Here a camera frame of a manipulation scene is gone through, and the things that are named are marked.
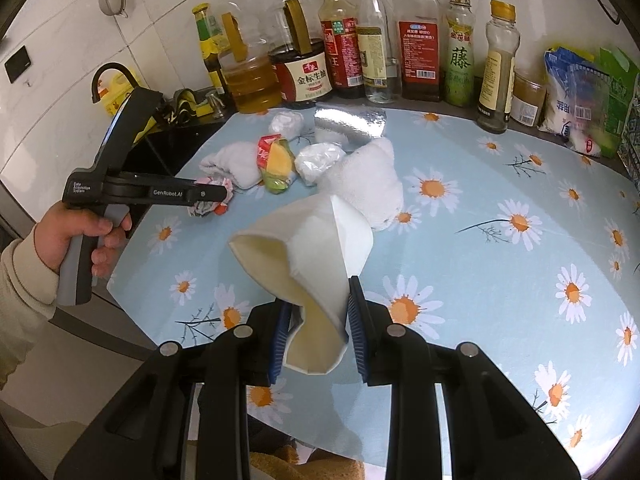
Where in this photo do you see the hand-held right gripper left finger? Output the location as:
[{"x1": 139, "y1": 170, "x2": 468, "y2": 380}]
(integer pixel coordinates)
[{"x1": 54, "y1": 302, "x2": 301, "y2": 480}]

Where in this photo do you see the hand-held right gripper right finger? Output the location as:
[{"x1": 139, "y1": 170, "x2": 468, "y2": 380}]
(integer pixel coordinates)
[{"x1": 347, "y1": 275, "x2": 583, "y2": 480}]

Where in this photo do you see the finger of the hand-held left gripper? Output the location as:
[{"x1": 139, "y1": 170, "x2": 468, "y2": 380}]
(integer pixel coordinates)
[{"x1": 140, "y1": 174, "x2": 232, "y2": 208}]

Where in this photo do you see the red white wrapper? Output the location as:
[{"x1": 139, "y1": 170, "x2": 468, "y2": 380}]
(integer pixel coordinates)
[{"x1": 187, "y1": 172, "x2": 235, "y2": 218}]

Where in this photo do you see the white paper cup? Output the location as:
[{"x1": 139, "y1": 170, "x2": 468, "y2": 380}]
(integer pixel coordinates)
[{"x1": 228, "y1": 194, "x2": 373, "y2": 376}]

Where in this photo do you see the grey ball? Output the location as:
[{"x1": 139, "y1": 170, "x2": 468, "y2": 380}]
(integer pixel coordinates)
[{"x1": 312, "y1": 102, "x2": 390, "y2": 153}]

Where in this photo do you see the person's left forearm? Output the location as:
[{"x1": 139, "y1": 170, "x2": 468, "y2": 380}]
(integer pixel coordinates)
[{"x1": 0, "y1": 236, "x2": 57, "y2": 393}]

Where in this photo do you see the person's left hand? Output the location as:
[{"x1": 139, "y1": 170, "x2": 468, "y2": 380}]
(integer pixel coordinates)
[{"x1": 32, "y1": 206, "x2": 134, "y2": 281}]

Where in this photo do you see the yellow plastic package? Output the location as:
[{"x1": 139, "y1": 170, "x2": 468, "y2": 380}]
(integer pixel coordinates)
[{"x1": 97, "y1": 72, "x2": 135, "y2": 116}]

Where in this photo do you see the black sink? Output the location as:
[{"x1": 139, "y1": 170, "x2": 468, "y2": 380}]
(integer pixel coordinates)
[{"x1": 117, "y1": 105, "x2": 241, "y2": 196}]

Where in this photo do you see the black sink faucet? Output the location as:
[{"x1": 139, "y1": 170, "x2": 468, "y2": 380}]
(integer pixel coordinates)
[{"x1": 92, "y1": 62, "x2": 143, "y2": 103}]

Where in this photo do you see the yellow black rag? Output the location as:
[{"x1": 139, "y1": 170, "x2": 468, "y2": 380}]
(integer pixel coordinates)
[{"x1": 160, "y1": 89, "x2": 201, "y2": 123}]

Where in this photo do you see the small white cloth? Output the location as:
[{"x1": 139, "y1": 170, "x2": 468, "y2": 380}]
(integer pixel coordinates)
[{"x1": 200, "y1": 142, "x2": 268, "y2": 190}]

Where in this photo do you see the small metal sink fitting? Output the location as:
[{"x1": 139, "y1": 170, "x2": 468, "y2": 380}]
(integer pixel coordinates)
[{"x1": 205, "y1": 89, "x2": 228, "y2": 120}]

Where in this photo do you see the colourful snack wrapper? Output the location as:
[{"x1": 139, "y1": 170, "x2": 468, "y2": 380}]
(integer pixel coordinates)
[{"x1": 255, "y1": 132, "x2": 297, "y2": 195}]

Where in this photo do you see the green label dark bottle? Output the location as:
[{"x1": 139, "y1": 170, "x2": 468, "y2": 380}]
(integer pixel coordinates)
[{"x1": 192, "y1": 4, "x2": 226, "y2": 96}]

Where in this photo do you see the brown plush cloth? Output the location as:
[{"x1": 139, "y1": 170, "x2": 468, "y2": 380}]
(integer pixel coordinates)
[{"x1": 248, "y1": 442, "x2": 366, "y2": 480}]

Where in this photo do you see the cooking oil jug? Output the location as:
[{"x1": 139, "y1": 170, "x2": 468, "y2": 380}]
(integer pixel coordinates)
[{"x1": 215, "y1": 12, "x2": 282, "y2": 115}]

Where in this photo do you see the daisy print tablecloth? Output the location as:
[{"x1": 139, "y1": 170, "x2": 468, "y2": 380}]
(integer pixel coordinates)
[{"x1": 107, "y1": 105, "x2": 640, "y2": 466}]

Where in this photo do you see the large white towel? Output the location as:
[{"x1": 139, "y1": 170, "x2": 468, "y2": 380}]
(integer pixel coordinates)
[{"x1": 320, "y1": 137, "x2": 405, "y2": 233}]

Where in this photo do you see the crumpled clear plastic wrap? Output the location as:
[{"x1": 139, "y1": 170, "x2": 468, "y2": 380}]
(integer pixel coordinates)
[{"x1": 294, "y1": 142, "x2": 346, "y2": 186}]

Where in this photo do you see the soy sauce jug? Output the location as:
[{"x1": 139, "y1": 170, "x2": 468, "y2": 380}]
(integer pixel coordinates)
[{"x1": 264, "y1": 0, "x2": 335, "y2": 110}]

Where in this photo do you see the dark bottle red label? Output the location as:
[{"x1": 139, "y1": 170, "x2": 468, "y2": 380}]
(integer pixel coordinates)
[{"x1": 317, "y1": 0, "x2": 366, "y2": 100}]

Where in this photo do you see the clear bottle yellow cap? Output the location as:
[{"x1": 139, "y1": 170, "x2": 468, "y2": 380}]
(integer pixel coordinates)
[{"x1": 352, "y1": 0, "x2": 403, "y2": 103}]

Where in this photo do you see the green label sauce bottle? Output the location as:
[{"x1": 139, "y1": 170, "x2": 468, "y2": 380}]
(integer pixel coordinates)
[{"x1": 444, "y1": 0, "x2": 476, "y2": 107}]

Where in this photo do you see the gold cap red label bottle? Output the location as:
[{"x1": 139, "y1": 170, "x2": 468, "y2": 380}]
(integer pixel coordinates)
[{"x1": 392, "y1": 0, "x2": 443, "y2": 102}]

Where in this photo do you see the small glass jar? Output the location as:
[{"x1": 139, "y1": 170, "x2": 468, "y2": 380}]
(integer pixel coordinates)
[{"x1": 510, "y1": 70, "x2": 547, "y2": 128}]

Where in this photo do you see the small beige label bottle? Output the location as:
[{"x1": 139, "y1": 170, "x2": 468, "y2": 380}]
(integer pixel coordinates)
[{"x1": 475, "y1": 0, "x2": 517, "y2": 135}]

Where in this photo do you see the white blue salt bag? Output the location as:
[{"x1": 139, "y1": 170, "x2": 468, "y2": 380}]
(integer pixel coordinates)
[{"x1": 539, "y1": 46, "x2": 608, "y2": 157}]

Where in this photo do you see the patterned cloth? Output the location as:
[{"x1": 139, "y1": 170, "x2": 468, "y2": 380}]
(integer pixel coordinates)
[{"x1": 617, "y1": 105, "x2": 640, "y2": 186}]

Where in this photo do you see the green plastic bag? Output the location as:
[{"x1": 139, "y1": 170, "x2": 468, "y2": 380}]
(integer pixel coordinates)
[{"x1": 597, "y1": 47, "x2": 640, "y2": 158}]

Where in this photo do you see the black wall socket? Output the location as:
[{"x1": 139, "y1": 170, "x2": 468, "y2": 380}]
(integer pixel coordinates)
[{"x1": 4, "y1": 45, "x2": 31, "y2": 83}]

